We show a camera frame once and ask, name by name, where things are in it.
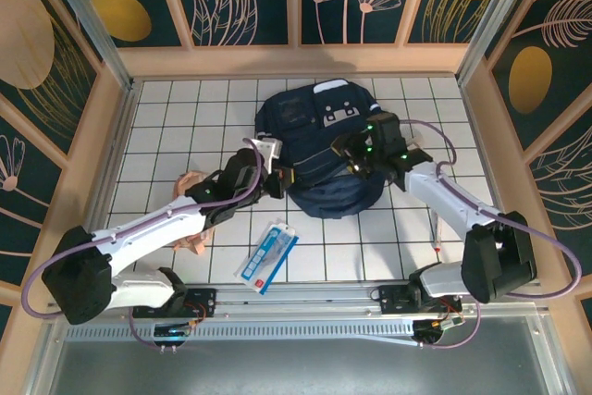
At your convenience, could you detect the aluminium table side rail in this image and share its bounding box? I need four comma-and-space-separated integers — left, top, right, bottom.
457, 80, 531, 280
73, 80, 142, 288

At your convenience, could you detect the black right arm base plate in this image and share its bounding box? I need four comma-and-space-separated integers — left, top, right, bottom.
378, 284, 463, 317

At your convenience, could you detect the aluminium mounting rail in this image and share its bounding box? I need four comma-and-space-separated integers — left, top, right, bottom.
45, 279, 545, 322

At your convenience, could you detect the blue white stationery set pack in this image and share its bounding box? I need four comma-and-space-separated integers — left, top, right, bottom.
234, 217, 301, 297

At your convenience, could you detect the navy blue student backpack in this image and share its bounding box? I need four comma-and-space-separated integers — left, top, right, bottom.
253, 79, 395, 221

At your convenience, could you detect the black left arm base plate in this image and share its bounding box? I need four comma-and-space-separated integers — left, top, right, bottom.
132, 288, 217, 320

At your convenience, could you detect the aluminium frame post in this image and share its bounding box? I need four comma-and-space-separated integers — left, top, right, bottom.
455, 0, 543, 89
39, 0, 140, 95

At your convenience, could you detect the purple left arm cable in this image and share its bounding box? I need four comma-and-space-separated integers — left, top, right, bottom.
20, 137, 267, 352

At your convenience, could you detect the grey metal shelf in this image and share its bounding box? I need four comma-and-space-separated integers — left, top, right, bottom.
25, 315, 573, 395

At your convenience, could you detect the slotted grey cable duct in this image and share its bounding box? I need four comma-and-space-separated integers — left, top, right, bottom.
64, 322, 417, 341

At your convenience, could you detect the pen with red cap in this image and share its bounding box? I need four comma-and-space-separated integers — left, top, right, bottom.
431, 209, 443, 255

